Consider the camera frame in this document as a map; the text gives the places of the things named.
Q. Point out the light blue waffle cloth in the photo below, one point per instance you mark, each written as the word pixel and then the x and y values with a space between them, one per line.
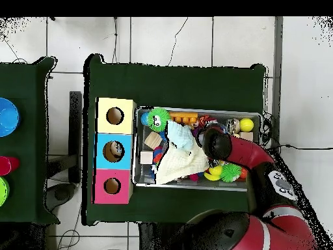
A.
pixel 180 136

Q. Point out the cream waffle cloth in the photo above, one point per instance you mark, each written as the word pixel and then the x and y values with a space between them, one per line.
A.
pixel 179 164

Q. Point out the crinkly clear plastic packet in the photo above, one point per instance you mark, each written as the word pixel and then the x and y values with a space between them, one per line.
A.
pixel 118 149

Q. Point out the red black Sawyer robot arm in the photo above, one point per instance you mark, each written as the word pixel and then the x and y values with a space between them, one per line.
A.
pixel 249 153

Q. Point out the wooden box with three holes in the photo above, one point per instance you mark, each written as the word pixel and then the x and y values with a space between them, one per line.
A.
pixel 125 125

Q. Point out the shallow clear mesh bin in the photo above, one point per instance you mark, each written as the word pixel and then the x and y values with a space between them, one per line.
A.
pixel 187 186

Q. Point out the wavy wooden block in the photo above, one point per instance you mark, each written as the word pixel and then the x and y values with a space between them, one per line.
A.
pixel 153 140

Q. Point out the orange toy brick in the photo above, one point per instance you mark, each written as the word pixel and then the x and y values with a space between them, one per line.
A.
pixel 183 116

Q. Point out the wooden cube block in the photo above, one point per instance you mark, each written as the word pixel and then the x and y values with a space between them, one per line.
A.
pixel 147 157

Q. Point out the silver metal can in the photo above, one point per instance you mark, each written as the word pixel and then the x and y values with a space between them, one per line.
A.
pixel 233 125

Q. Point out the small green puffer ball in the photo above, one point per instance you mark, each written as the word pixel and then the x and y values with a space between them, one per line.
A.
pixel 231 173

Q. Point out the rectangular wooden block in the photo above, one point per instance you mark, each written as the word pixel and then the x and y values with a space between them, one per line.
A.
pixel 246 136

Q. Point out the yellow ball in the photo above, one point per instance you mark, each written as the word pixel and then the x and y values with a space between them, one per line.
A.
pixel 246 125

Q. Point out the black robot stand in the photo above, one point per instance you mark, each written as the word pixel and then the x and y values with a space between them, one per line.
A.
pixel 158 237

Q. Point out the grey rounded base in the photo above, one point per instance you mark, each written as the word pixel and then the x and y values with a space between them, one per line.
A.
pixel 61 195

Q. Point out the dark green side table cloth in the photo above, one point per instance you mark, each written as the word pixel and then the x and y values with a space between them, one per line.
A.
pixel 23 145

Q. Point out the blue bowl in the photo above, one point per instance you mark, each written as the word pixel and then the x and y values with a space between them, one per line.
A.
pixel 7 117

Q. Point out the red toy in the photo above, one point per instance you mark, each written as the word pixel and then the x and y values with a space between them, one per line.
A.
pixel 7 166

